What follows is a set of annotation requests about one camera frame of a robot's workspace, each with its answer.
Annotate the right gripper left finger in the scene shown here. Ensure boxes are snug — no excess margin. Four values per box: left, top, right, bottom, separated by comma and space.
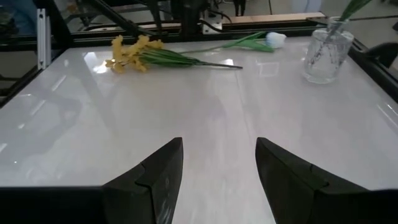
0, 137, 184, 224

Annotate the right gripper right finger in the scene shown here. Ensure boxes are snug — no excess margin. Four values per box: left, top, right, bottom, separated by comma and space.
255, 137, 398, 224

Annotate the clear patterned glass vase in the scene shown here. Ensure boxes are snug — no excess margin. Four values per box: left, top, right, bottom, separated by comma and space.
303, 17, 354, 85

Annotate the white tulip green stem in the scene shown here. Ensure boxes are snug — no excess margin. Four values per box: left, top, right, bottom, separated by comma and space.
180, 30, 287, 54

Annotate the black rounded chair back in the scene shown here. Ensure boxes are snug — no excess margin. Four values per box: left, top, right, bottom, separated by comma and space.
366, 42, 398, 68

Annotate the wooden plank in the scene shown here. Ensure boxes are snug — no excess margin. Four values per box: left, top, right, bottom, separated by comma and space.
223, 12, 326, 25

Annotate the black table frame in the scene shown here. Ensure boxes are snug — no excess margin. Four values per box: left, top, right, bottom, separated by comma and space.
0, 18, 398, 108

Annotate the silver aluminium extrusion bracket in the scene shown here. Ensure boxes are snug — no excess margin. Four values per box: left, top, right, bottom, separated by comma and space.
36, 8, 52, 70

